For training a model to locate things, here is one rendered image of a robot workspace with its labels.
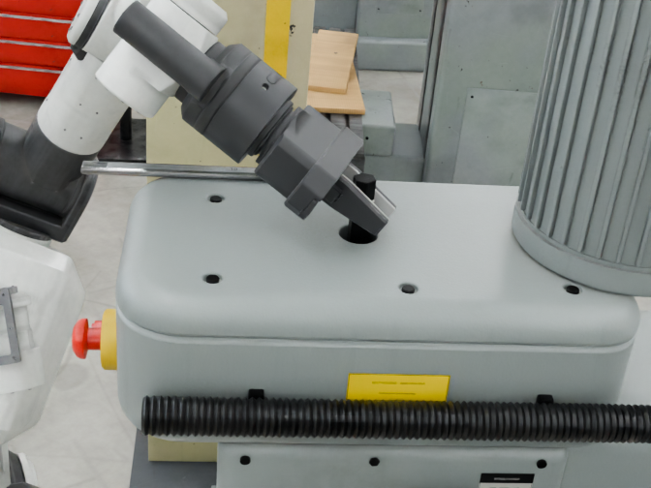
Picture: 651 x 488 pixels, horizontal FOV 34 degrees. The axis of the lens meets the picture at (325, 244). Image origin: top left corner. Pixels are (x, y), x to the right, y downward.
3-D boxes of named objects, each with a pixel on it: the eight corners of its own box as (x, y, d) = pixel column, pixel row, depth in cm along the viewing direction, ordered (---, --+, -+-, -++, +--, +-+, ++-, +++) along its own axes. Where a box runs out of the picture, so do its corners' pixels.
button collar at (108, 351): (101, 381, 103) (99, 331, 100) (108, 346, 108) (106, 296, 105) (121, 382, 103) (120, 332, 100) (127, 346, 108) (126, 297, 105)
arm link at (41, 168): (21, 82, 133) (-17, 152, 141) (12, 129, 127) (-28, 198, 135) (107, 118, 138) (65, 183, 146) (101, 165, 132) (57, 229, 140)
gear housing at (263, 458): (215, 528, 101) (218, 448, 96) (219, 371, 122) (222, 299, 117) (555, 530, 104) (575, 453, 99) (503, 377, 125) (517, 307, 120)
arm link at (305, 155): (325, 187, 106) (231, 111, 105) (381, 120, 100) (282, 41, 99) (283, 246, 95) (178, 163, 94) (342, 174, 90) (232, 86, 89)
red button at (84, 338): (70, 367, 103) (69, 333, 101) (76, 343, 106) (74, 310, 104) (105, 367, 103) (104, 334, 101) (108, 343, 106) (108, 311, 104)
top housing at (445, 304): (111, 452, 94) (107, 304, 86) (136, 291, 117) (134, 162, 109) (619, 459, 99) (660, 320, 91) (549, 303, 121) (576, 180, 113)
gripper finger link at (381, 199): (398, 205, 98) (347, 164, 97) (379, 228, 100) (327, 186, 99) (403, 198, 99) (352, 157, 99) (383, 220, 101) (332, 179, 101)
